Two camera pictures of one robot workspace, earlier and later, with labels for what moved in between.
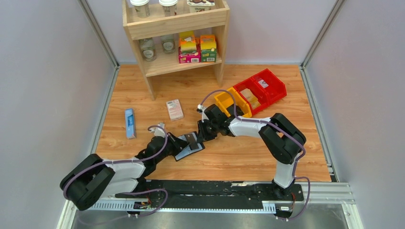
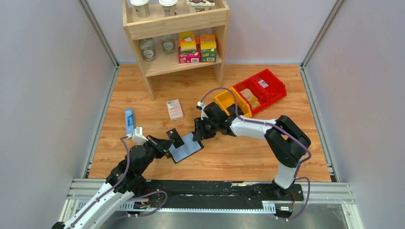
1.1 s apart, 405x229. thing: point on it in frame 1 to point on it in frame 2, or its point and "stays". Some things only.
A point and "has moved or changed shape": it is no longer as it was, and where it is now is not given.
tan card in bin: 251,98 stays
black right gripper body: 204,132 stays
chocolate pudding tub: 197,5 stays
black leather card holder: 187,151 stays
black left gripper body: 174,144 to 163,146
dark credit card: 193,144 has moved or changed shape
